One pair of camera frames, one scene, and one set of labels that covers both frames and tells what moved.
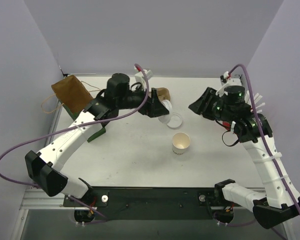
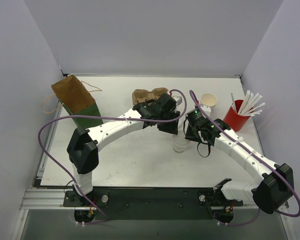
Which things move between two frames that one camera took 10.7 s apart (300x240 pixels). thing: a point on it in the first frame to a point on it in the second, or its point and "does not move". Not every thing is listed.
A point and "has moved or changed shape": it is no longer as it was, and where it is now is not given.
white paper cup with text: x=180 y=143 does not move
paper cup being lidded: x=166 y=118 has moved or changed shape
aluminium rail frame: x=37 y=199 does not move
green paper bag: x=73 y=97 does not move
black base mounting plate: x=149 y=203 does not move
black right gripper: x=207 y=104 to x=192 y=132
